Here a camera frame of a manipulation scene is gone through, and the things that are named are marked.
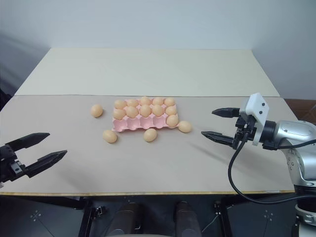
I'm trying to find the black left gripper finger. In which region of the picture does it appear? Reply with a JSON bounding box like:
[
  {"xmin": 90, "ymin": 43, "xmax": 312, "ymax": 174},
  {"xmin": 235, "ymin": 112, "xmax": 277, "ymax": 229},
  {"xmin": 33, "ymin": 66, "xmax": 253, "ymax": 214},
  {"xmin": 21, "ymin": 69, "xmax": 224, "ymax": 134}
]
[
  {"xmin": 24, "ymin": 149, "xmax": 68, "ymax": 178},
  {"xmin": 4, "ymin": 132, "xmax": 51, "ymax": 152}
]

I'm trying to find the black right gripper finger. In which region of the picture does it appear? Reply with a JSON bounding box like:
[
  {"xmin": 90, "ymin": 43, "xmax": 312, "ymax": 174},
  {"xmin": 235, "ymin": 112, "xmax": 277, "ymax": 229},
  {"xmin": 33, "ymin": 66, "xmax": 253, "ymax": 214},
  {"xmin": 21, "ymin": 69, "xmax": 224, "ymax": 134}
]
[
  {"xmin": 211, "ymin": 107, "xmax": 241, "ymax": 119},
  {"xmin": 201, "ymin": 131, "xmax": 235, "ymax": 149}
]

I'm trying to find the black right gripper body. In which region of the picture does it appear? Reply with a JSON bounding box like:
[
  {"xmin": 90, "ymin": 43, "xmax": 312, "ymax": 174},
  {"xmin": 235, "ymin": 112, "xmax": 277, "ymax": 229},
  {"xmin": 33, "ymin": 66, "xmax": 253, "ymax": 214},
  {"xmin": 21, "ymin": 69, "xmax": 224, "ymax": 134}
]
[{"xmin": 233, "ymin": 110, "xmax": 258, "ymax": 150}]

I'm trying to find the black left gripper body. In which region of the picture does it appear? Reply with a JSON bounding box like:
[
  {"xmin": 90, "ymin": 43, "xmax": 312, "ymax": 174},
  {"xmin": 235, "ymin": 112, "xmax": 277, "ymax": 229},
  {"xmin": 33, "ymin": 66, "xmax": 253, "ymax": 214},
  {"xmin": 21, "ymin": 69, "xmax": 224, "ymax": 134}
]
[{"xmin": 0, "ymin": 144, "xmax": 32, "ymax": 184}]

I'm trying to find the pink egg tray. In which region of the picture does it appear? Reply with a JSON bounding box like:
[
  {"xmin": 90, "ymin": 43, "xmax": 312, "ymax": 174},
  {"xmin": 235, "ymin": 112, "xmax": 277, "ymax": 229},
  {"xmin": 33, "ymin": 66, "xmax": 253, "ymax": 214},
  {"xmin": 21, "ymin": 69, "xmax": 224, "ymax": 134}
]
[{"xmin": 112, "ymin": 98, "xmax": 179, "ymax": 132}]

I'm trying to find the silver robot body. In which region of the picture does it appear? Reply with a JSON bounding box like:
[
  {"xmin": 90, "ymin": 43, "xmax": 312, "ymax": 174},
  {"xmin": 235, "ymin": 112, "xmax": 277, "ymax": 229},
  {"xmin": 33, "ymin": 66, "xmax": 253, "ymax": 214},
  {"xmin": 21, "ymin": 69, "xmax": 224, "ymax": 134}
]
[{"xmin": 294, "ymin": 204, "xmax": 316, "ymax": 237}]

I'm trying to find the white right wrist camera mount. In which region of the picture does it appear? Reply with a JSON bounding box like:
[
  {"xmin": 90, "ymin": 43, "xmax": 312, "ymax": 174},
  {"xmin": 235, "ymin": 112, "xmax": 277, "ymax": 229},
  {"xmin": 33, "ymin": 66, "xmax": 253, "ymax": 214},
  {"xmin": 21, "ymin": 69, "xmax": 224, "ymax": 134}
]
[{"xmin": 238, "ymin": 92, "xmax": 271, "ymax": 147}]

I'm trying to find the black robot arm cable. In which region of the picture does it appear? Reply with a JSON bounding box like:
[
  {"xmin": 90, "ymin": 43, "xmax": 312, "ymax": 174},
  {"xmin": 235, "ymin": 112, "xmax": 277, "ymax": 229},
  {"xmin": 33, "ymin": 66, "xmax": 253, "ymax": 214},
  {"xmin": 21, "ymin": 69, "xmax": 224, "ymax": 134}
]
[{"xmin": 228, "ymin": 124, "xmax": 316, "ymax": 204}]

